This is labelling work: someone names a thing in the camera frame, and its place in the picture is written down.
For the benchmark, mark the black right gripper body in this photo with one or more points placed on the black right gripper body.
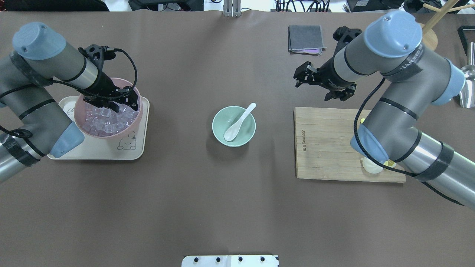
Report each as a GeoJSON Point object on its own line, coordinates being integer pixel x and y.
{"type": "Point", "coordinates": [328, 76]}

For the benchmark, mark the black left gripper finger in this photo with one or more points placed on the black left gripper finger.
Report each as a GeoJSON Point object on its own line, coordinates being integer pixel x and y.
{"type": "Point", "coordinates": [114, 106]}

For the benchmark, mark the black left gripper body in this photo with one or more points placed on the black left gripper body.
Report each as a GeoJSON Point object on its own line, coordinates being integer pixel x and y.
{"type": "Point", "coordinates": [103, 86]}

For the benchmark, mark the white ceramic spoon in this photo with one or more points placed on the white ceramic spoon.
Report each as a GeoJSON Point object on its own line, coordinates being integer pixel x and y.
{"type": "Point", "coordinates": [231, 133]}

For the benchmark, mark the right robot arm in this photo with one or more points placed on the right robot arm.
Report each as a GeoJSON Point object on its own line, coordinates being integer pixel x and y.
{"type": "Point", "coordinates": [392, 45]}

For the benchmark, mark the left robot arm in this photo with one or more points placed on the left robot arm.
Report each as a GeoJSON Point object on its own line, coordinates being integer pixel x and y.
{"type": "Point", "coordinates": [41, 57]}

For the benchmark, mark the pink bowl of ice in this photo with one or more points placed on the pink bowl of ice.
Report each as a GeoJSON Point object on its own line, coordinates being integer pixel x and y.
{"type": "Point", "coordinates": [104, 123]}

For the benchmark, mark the mint green bowl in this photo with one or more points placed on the mint green bowl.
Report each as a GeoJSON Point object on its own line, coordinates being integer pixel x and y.
{"type": "Point", "coordinates": [226, 117]}

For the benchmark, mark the metal ice scoop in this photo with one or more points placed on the metal ice scoop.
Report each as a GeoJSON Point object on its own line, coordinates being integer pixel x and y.
{"type": "Point", "coordinates": [467, 94]}

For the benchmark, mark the grey folded cloth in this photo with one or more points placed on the grey folded cloth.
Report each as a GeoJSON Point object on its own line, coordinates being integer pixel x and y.
{"type": "Point", "coordinates": [305, 39]}

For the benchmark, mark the cream rectangular tray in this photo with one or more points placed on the cream rectangular tray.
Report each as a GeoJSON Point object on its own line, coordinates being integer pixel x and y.
{"type": "Point", "coordinates": [128, 146]}

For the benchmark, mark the bamboo cutting board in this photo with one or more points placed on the bamboo cutting board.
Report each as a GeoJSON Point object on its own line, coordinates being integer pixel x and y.
{"type": "Point", "coordinates": [323, 149]}

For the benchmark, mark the white garlic bulb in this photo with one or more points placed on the white garlic bulb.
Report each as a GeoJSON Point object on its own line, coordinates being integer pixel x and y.
{"type": "Point", "coordinates": [370, 166]}

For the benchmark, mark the wooden cup tree stand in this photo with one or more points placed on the wooden cup tree stand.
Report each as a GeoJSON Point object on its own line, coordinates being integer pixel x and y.
{"type": "Point", "coordinates": [430, 39]}

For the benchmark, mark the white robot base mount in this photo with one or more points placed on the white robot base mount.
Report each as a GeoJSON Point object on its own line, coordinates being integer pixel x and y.
{"type": "Point", "coordinates": [250, 260]}

